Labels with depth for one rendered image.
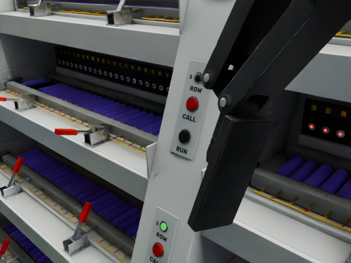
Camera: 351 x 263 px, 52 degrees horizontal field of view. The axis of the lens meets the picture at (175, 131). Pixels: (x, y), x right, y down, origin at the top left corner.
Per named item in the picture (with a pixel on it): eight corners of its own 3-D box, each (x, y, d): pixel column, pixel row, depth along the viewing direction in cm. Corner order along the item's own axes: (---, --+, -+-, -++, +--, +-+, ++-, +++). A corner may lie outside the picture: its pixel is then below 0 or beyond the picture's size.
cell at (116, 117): (141, 117, 71) (115, 127, 67) (135, 115, 72) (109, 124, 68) (140, 109, 71) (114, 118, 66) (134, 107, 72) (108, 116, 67)
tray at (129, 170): (150, 206, 52) (147, 147, 48) (-15, 112, 90) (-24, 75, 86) (230, 156, 65) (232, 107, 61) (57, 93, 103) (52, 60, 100)
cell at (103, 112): (128, 112, 74) (102, 122, 70) (122, 111, 75) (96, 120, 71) (127, 104, 73) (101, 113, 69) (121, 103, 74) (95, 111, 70)
